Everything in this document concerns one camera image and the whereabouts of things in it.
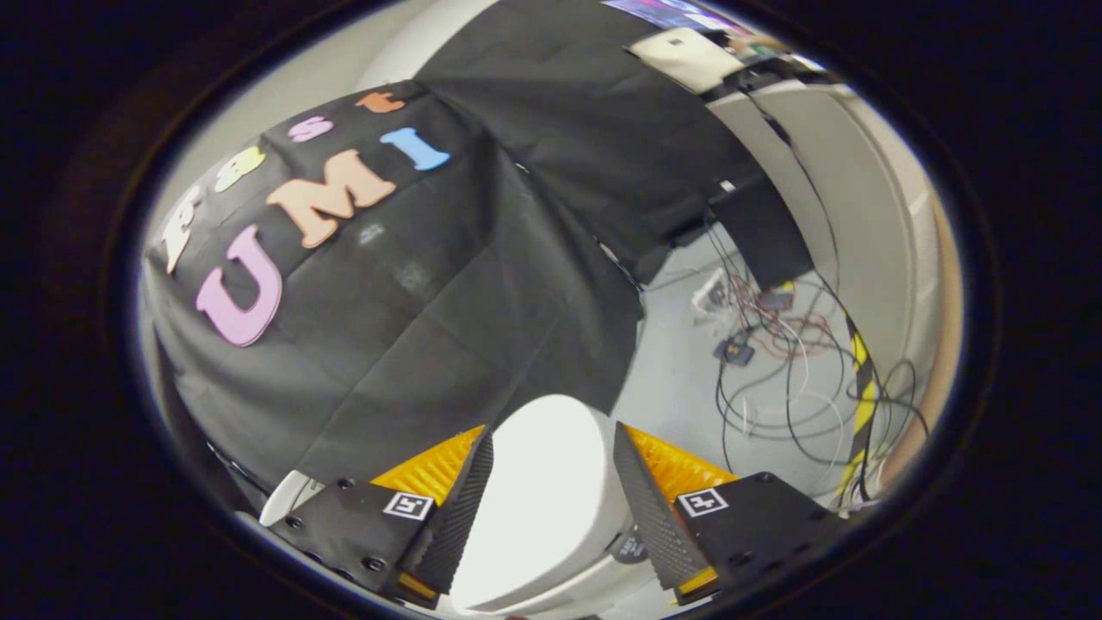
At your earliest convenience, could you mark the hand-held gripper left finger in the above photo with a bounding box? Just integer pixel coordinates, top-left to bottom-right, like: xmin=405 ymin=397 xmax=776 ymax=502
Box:
xmin=258 ymin=425 xmax=496 ymax=609

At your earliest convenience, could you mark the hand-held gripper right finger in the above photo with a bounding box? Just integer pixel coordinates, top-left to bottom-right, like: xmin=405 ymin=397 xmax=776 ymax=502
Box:
xmin=611 ymin=422 xmax=849 ymax=606

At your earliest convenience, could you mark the white toilet lid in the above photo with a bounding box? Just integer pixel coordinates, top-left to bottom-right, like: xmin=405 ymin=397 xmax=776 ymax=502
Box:
xmin=448 ymin=394 xmax=635 ymax=614

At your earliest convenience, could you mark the white toilet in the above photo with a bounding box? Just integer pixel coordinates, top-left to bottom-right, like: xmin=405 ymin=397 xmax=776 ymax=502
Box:
xmin=258 ymin=469 xmax=668 ymax=619

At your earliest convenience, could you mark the small white floor device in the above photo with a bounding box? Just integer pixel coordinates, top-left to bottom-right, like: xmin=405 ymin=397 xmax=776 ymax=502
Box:
xmin=691 ymin=269 xmax=734 ymax=318

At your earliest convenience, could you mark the yellow black striped strip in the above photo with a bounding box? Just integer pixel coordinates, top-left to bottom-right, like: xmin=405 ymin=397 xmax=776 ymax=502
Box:
xmin=837 ymin=312 xmax=881 ymax=505

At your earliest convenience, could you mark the black backdrop cloth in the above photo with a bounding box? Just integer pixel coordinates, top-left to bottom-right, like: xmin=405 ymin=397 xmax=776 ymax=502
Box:
xmin=142 ymin=0 xmax=814 ymax=518

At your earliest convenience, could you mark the black box on floor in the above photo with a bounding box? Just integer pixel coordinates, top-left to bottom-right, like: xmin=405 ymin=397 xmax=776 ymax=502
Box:
xmin=709 ymin=177 xmax=815 ymax=291

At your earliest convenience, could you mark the white cabinet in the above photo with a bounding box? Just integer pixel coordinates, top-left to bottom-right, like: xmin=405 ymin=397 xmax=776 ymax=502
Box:
xmin=704 ymin=77 xmax=944 ymax=449

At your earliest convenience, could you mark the cream bag with black base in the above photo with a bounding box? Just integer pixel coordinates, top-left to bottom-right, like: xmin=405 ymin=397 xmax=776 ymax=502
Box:
xmin=627 ymin=28 xmax=746 ymax=96

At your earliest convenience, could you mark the computer monitor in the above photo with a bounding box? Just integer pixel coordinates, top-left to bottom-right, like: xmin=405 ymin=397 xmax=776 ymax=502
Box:
xmin=603 ymin=0 xmax=741 ymax=32

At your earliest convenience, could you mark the tangle of floor cables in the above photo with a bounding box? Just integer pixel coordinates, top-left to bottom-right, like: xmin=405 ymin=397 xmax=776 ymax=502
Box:
xmin=641 ymin=86 xmax=932 ymax=511

